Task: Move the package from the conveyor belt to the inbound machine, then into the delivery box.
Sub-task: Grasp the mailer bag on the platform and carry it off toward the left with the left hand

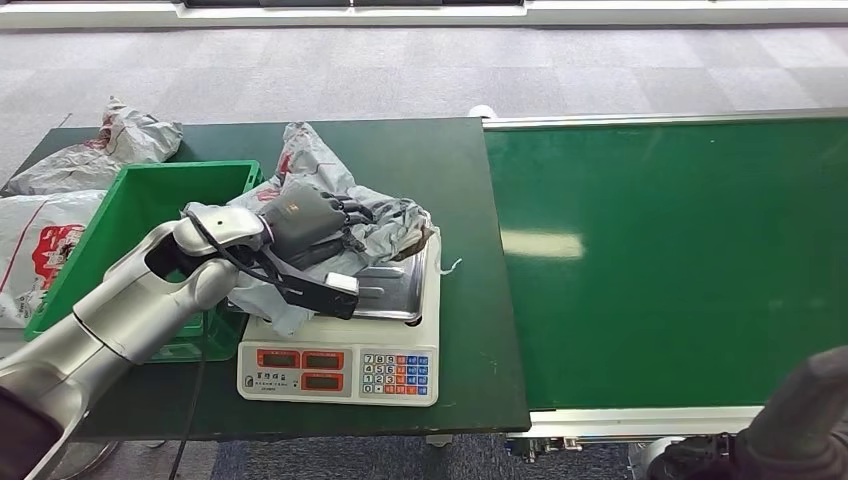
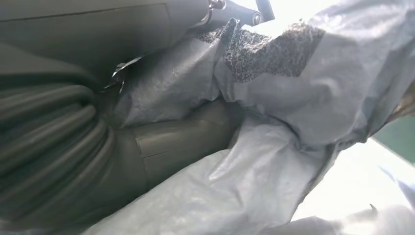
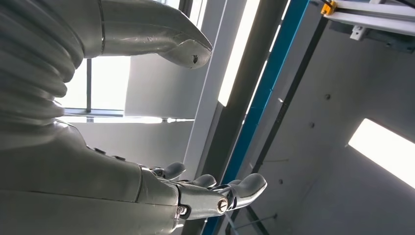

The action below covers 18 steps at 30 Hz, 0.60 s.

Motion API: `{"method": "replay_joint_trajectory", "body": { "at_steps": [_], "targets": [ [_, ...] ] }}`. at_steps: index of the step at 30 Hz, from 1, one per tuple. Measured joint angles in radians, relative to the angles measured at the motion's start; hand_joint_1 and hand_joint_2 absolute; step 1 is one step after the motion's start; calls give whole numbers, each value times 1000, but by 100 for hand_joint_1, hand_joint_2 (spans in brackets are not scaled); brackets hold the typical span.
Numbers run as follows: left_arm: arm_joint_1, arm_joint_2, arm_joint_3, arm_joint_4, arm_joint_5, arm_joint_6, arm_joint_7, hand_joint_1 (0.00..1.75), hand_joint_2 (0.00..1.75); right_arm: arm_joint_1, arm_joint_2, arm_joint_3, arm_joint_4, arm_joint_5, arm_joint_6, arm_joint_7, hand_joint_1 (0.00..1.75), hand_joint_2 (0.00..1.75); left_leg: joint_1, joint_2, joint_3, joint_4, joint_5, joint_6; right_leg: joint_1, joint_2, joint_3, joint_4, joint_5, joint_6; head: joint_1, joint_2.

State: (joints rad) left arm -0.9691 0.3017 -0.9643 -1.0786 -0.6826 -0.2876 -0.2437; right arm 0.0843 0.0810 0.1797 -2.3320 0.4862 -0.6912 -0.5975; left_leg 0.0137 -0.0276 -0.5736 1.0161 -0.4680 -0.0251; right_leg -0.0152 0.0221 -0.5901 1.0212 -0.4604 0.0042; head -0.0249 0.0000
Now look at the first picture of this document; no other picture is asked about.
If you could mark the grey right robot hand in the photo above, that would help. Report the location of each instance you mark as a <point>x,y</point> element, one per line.
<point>802,411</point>

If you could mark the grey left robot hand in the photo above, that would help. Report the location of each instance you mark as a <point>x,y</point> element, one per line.
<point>301,222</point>

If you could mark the grey red-printed courier bag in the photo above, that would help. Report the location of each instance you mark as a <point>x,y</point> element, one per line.
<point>311,159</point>

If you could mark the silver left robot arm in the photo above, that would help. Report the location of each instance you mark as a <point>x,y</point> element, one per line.
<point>132,311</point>

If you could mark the green conveyor belt machine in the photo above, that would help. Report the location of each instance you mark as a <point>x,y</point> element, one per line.
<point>662,265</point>

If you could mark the steel scale weighing pan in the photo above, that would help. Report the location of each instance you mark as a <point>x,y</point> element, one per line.
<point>391,291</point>

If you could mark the green plastic crate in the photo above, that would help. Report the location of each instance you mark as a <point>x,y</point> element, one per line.
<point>225,338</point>
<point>132,199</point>

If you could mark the white electronic weighing scale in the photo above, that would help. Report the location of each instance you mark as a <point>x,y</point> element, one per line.
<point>397,338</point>

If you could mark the crumpled grey courier bag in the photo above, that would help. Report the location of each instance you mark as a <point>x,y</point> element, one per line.
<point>132,142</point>

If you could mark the white table foot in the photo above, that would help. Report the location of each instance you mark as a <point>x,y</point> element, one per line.
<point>438,440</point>

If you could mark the white bag with barcodes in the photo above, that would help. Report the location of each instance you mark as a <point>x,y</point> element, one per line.
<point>10,341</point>

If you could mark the round metal stand base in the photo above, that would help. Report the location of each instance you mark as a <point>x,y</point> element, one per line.
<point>86,462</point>

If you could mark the white window ledge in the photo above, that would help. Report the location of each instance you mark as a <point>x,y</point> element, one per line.
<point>596,13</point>

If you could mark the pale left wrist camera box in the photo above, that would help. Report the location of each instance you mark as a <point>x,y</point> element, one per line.
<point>324,301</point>

